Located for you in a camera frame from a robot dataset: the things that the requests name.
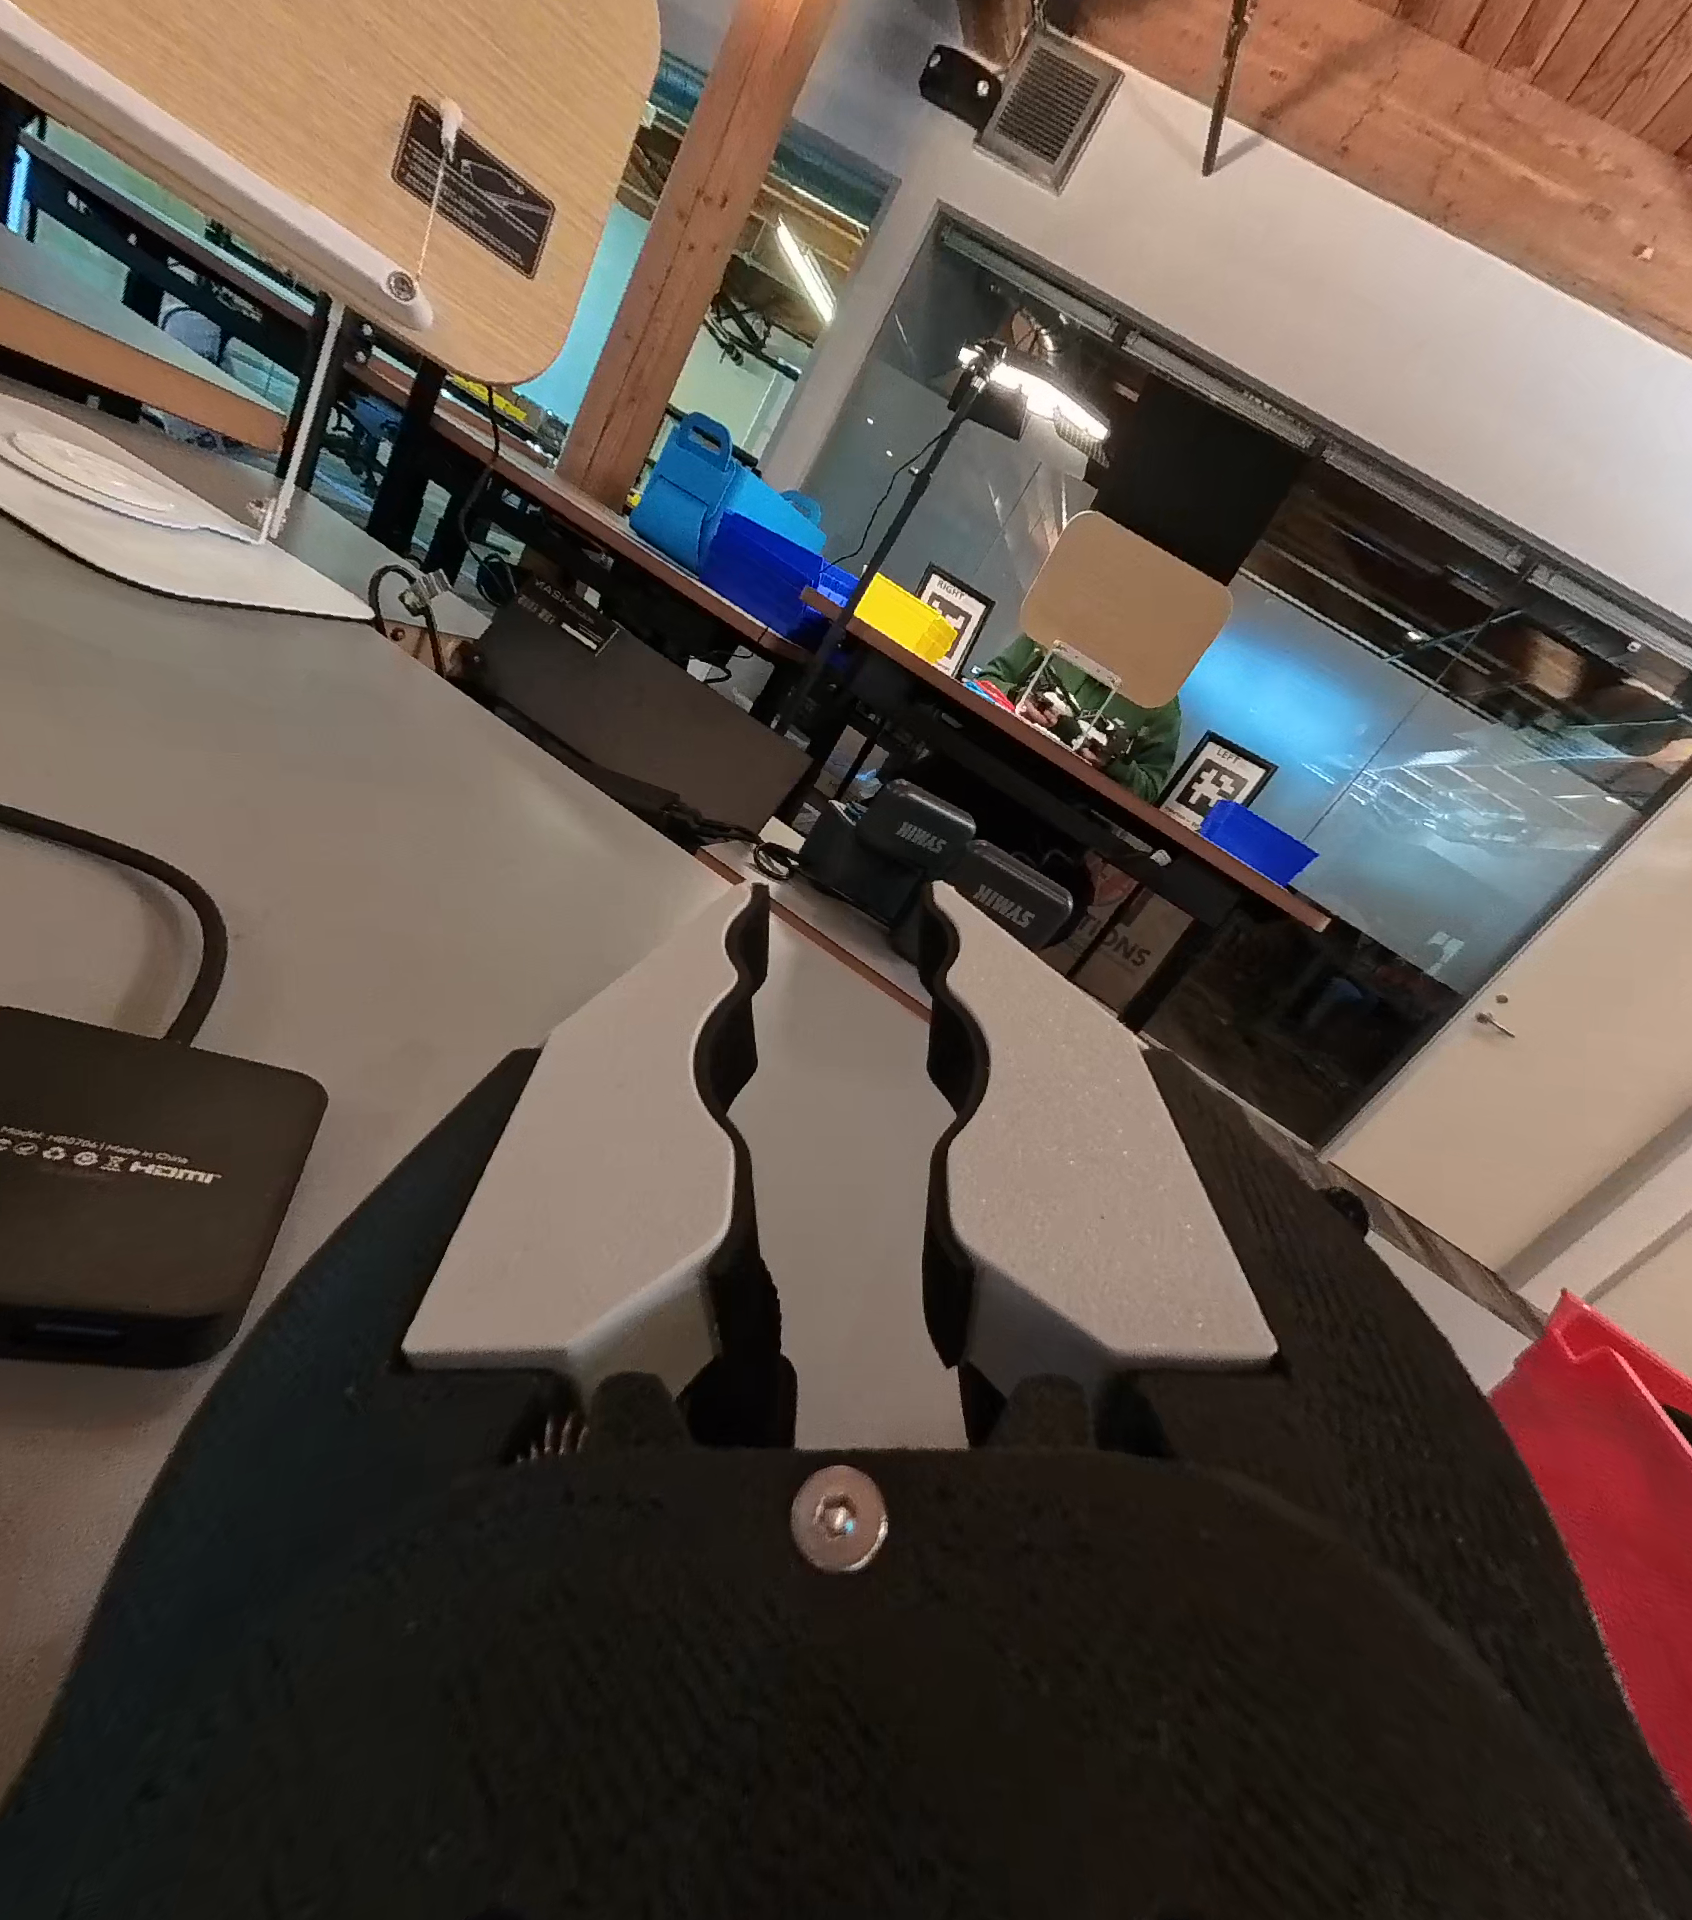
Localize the wooden post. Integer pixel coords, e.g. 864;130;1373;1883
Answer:
551;0;847;513

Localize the black wall speaker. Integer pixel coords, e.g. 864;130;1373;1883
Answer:
918;43;1005;127

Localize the glass partition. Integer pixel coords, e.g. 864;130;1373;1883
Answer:
786;210;1692;1151

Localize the black hdmi hub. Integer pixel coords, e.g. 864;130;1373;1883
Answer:
0;1004;329;1370

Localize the grey desk mat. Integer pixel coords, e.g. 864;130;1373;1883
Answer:
0;375;375;625

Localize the wooden board on stand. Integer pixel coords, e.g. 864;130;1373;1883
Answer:
0;0;439;546

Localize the long wooden work table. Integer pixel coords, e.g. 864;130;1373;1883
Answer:
336;353;1335;1038

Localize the black rounded case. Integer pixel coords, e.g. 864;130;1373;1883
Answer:
799;776;979;925
936;840;1079;962

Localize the red storage bin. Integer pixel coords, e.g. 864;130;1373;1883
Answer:
1488;1291;1692;1920

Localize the black hub cable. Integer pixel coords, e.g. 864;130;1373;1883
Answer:
0;769;229;1044

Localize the framed printed tag sign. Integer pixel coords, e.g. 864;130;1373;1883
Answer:
1164;733;1276;828
918;567;995;678

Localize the wall air vent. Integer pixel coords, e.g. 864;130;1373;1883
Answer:
972;22;1125;199

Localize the black wall screen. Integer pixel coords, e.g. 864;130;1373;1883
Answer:
1092;375;1313;580

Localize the black metal hanger bracket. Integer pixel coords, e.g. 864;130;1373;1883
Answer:
1202;0;1259;181

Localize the black equipment case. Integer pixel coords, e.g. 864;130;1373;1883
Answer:
462;601;818;842

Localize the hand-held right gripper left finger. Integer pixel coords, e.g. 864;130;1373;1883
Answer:
400;882;795;1399

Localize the small blue bin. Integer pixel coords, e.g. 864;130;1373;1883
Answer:
1197;798;1319;885

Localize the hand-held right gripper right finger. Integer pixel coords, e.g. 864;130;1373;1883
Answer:
919;882;1278;1405

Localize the wooden rounded board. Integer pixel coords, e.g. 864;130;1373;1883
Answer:
11;0;664;391
1020;511;1234;711

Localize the black light stand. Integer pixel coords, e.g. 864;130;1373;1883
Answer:
777;336;1073;739

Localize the stack of blue bins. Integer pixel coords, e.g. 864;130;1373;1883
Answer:
701;511;864;632

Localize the small yellow bin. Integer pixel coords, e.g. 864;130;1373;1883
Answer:
851;572;959;662

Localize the blue handled caddy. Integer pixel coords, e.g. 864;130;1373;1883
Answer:
627;413;826;572

